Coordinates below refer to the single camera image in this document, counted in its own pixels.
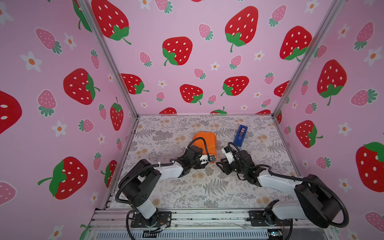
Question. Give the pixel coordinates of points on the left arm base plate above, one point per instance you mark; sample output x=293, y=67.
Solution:
x=157, y=220

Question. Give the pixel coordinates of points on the blue tape dispenser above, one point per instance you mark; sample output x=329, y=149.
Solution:
x=240, y=136

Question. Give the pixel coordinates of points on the orange wrapping paper sheet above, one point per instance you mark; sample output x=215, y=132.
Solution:
x=211, y=143

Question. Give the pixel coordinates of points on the aluminium corner post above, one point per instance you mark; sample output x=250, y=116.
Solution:
x=90, y=18
x=327, y=22

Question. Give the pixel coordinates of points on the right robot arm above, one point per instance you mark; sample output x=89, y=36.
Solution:
x=314, y=201

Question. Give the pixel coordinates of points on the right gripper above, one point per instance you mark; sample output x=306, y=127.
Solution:
x=227, y=163

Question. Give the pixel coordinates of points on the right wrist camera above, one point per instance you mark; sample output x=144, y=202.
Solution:
x=229, y=155

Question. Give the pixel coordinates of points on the left aluminium corner post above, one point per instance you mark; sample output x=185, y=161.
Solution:
x=90, y=18

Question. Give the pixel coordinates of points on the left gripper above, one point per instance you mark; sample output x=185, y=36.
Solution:
x=200, y=166

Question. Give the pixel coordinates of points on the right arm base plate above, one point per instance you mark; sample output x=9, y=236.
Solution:
x=263, y=219

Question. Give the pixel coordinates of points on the right aluminium corner post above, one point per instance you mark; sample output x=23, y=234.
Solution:
x=327, y=22

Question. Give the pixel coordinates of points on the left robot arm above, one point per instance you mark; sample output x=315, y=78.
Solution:
x=137, y=185

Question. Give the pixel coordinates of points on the aluminium front frame rail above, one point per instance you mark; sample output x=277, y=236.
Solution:
x=206, y=224

